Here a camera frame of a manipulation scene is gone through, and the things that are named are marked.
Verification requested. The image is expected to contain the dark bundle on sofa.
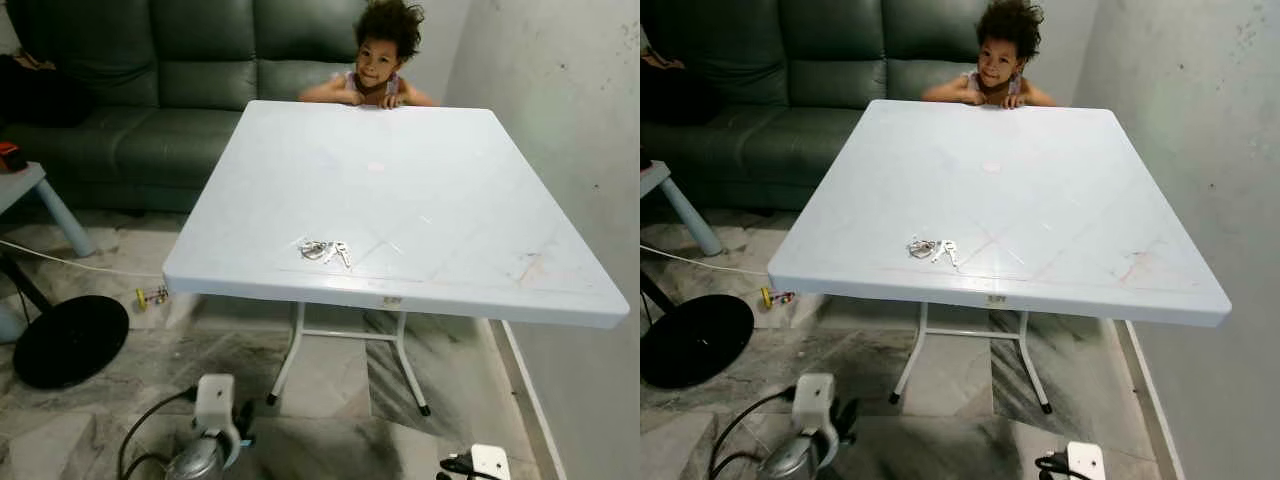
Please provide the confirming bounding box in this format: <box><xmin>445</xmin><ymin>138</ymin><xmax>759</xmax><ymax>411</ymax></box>
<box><xmin>0</xmin><ymin>52</ymin><xmax>81</xmax><ymax>129</ymax></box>
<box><xmin>640</xmin><ymin>48</ymin><xmax>701</xmax><ymax>126</ymax></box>

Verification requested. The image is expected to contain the black round stand base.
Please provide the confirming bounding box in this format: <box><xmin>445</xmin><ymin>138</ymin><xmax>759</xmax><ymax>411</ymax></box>
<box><xmin>640</xmin><ymin>270</ymin><xmax>756</xmax><ymax>391</ymax></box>
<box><xmin>0</xmin><ymin>252</ymin><xmax>131</xmax><ymax>391</ymax></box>

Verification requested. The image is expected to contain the dark green leather sofa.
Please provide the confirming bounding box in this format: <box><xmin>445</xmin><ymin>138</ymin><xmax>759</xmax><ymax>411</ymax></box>
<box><xmin>640</xmin><ymin>0</ymin><xmax>1099</xmax><ymax>213</ymax></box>
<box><xmin>0</xmin><ymin>0</ymin><xmax>471</xmax><ymax>213</ymax></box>

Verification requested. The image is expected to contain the silver key bunch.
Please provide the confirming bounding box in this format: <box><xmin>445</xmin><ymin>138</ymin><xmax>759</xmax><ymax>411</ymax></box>
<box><xmin>907</xmin><ymin>236</ymin><xmax>961</xmax><ymax>268</ymax></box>
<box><xmin>298</xmin><ymin>238</ymin><xmax>353</xmax><ymax>269</ymax></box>

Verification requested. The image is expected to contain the white plastic folding table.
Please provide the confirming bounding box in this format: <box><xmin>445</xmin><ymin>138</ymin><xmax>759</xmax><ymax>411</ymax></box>
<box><xmin>162</xmin><ymin>99</ymin><xmax>631</xmax><ymax>417</ymax></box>
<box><xmin>767</xmin><ymin>99</ymin><xmax>1233</xmax><ymax>415</ymax></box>

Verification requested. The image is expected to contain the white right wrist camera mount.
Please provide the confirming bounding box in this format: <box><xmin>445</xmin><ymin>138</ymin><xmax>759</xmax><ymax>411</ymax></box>
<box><xmin>468</xmin><ymin>444</ymin><xmax>511</xmax><ymax>480</ymax></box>
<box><xmin>1065</xmin><ymin>442</ymin><xmax>1106</xmax><ymax>480</ymax></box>

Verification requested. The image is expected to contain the thin white floor cable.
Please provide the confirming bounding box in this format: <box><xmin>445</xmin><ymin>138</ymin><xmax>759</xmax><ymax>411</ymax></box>
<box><xmin>0</xmin><ymin>238</ymin><xmax>166</xmax><ymax>281</ymax></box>
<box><xmin>640</xmin><ymin>243</ymin><xmax>771</xmax><ymax>279</ymax></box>

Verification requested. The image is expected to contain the small light blue side table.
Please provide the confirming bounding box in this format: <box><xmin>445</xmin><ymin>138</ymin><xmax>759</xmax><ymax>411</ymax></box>
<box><xmin>640</xmin><ymin>160</ymin><xmax>723</xmax><ymax>257</ymax></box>
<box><xmin>0</xmin><ymin>162</ymin><xmax>96</xmax><ymax>259</ymax></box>

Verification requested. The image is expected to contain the curly haired child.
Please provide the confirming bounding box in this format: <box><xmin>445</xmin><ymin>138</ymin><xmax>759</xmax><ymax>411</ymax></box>
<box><xmin>921</xmin><ymin>0</ymin><xmax>1059</xmax><ymax>109</ymax></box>
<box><xmin>298</xmin><ymin>0</ymin><xmax>438</xmax><ymax>109</ymax></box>

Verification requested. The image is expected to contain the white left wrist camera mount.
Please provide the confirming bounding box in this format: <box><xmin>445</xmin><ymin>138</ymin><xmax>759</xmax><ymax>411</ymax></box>
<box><xmin>792</xmin><ymin>373</ymin><xmax>839</xmax><ymax>466</ymax></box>
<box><xmin>193</xmin><ymin>374</ymin><xmax>243</xmax><ymax>466</ymax></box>

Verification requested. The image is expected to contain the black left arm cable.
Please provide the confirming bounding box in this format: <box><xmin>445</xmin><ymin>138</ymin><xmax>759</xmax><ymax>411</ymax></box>
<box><xmin>707</xmin><ymin>386</ymin><xmax>798</xmax><ymax>480</ymax></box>
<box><xmin>117</xmin><ymin>388</ymin><xmax>198</xmax><ymax>480</ymax></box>

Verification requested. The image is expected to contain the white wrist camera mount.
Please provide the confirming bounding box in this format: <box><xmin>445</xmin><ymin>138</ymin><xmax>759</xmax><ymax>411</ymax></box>
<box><xmin>792</xmin><ymin>373</ymin><xmax>839</xmax><ymax>466</ymax></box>
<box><xmin>1065</xmin><ymin>442</ymin><xmax>1106</xmax><ymax>480</ymax></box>
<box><xmin>193</xmin><ymin>374</ymin><xmax>243</xmax><ymax>466</ymax></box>
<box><xmin>468</xmin><ymin>444</ymin><xmax>511</xmax><ymax>480</ymax></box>

